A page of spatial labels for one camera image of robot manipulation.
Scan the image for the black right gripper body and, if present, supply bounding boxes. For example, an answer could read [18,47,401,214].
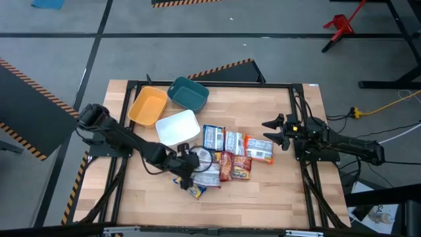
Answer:
[282,113,303,151]

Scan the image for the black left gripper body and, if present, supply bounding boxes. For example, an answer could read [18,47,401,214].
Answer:
[168,143,201,181]

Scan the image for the blue Maruchan noodle pack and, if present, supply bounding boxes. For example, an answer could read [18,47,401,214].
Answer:
[172,176,207,200]
[202,124,226,152]

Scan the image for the orange Maruchan noodle pack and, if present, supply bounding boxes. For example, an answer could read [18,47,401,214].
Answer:
[224,130,247,157]
[189,145,222,189]
[244,135,275,165]

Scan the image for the red Maruchan noodle pack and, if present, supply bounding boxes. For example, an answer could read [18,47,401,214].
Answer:
[215,151,235,183]
[232,155,253,181]

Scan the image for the white plastic bin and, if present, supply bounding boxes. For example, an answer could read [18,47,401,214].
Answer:
[155,109,201,147]

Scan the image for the small black hazard-striped platform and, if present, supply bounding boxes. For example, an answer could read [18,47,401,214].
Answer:
[187,58,266,83]

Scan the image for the orange plastic bin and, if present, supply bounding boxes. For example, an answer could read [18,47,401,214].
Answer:
[127,86,168,128]

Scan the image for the teal plastic bin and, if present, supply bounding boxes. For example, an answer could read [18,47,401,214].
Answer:
[166,76,211,115]

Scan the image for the red metal stand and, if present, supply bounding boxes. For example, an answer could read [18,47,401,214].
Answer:
[321,0,368,53]

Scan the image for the white printed paper sheet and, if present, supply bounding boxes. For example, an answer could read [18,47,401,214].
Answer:
[347,180,401,235]

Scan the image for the hazard-striped black board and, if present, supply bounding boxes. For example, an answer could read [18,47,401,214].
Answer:
[151,0,224,9]

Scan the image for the large black hazard-striped platform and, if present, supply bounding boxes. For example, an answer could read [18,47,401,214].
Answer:
[0,58,85,161]

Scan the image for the grey metal bar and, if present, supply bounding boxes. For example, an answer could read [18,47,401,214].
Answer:
[0,140,24,155]

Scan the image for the blue floor mat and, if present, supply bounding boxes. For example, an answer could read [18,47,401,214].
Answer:
[31,0,66,10]

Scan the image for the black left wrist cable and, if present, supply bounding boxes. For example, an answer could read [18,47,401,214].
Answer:
[189,145,214,174]

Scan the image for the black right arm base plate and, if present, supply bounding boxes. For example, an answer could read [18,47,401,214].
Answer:
[294,141,341,163]

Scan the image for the black frame rail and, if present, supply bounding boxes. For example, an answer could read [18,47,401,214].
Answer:
[0,223,421,237]

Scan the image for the black aluminium table frame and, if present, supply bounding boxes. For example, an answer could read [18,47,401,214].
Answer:
[74,78,350,231]

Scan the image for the yellow extension cord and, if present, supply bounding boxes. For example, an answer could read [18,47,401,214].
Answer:
[349,89,421,119]

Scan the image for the silver metal bracket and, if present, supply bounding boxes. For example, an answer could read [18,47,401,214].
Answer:
[284,229,325,237]
[103,225,141,236]

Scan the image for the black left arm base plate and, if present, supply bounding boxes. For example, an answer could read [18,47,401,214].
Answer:
[86,138,135,158]

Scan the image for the black table leg frame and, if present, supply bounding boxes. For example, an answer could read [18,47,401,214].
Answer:
[328,0,421,90]

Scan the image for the white cable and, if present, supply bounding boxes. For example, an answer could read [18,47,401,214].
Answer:
[378,123,421,145]

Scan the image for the black furniture frame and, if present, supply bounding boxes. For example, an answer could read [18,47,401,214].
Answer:
[343,182,421,237]

